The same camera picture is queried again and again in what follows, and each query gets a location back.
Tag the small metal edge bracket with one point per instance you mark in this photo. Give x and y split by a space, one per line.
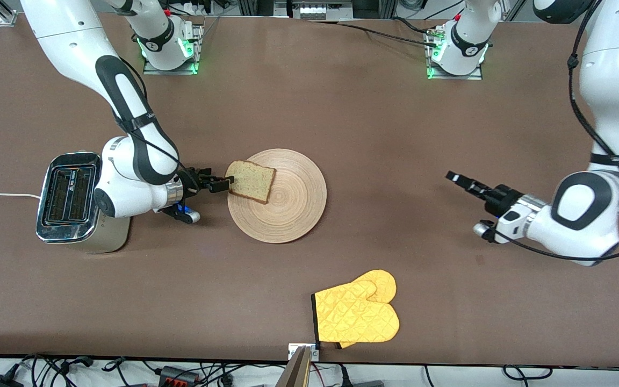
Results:
292 350

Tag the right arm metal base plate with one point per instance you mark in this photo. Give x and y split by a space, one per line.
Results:
170 71

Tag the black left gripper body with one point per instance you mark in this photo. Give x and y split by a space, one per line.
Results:
501 197

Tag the black orange connector box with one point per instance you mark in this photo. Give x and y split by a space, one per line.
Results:
178 376

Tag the silver two-slot toaster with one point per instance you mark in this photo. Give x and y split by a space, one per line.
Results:
67 204

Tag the round wooden plate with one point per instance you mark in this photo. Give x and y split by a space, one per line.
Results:
293 204

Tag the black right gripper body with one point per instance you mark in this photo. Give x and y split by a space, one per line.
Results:
191 180

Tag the white power strip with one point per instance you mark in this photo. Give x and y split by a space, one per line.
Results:
317 9

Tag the metal corner bracket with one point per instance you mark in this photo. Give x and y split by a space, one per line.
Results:
7 19

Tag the bread slice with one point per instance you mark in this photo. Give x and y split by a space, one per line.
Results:
253 181

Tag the black power adapter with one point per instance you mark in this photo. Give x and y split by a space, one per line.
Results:
0 381

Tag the wooden board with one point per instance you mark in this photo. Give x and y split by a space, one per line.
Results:
294 372

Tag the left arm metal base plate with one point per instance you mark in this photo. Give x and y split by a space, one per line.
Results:
457 77

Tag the yellow quilted oven mitt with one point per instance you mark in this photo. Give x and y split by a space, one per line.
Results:
358 317

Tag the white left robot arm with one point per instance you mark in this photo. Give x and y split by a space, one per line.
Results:
610 70

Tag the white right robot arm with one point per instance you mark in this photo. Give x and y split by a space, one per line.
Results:
73 43

